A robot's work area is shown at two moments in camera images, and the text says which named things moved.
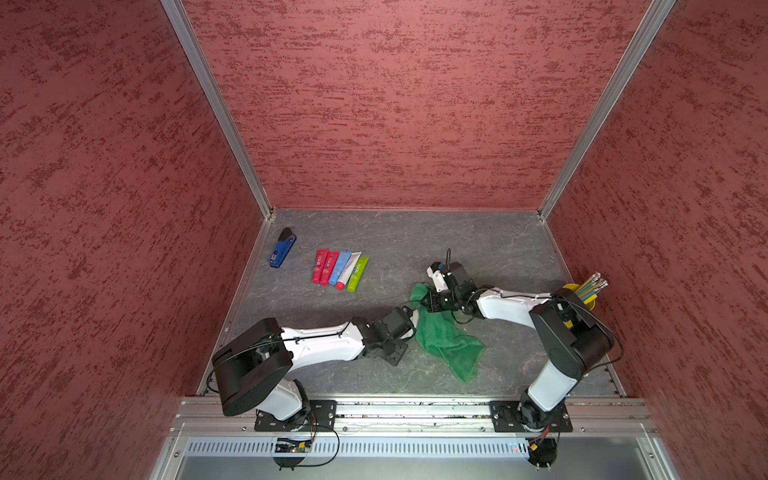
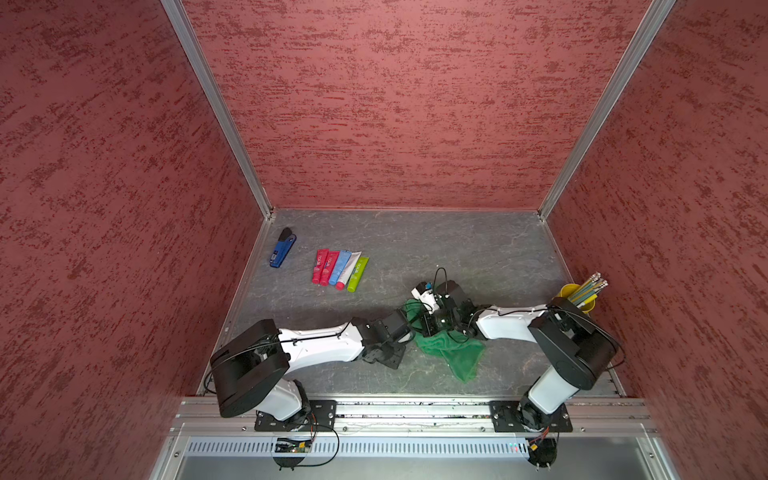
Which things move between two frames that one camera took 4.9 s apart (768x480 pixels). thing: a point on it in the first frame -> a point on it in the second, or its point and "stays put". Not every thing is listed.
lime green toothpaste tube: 357,274 stays put
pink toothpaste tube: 330,263 stays put
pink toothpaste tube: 319,267 stays put
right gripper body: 446,300 -> 440,321
